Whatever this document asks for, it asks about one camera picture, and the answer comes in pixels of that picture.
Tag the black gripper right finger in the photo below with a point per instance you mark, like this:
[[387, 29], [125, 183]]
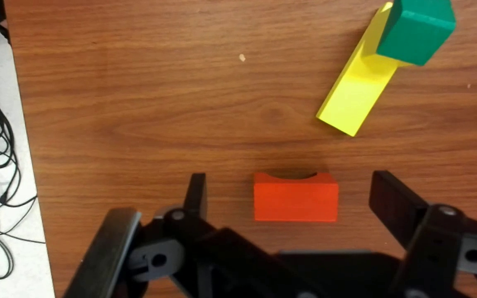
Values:
[[448, 243]]

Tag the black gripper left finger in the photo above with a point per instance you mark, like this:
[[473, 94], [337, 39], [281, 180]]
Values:
[[195, 243]]

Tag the orange arch block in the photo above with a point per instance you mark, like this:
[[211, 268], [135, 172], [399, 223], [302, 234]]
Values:
[[298, 201]]

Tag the yellow flat long block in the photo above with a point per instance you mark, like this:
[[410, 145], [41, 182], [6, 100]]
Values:
[[357, 100]]

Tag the green triangular prism block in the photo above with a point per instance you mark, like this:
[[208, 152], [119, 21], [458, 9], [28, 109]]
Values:
[[418, 28]]

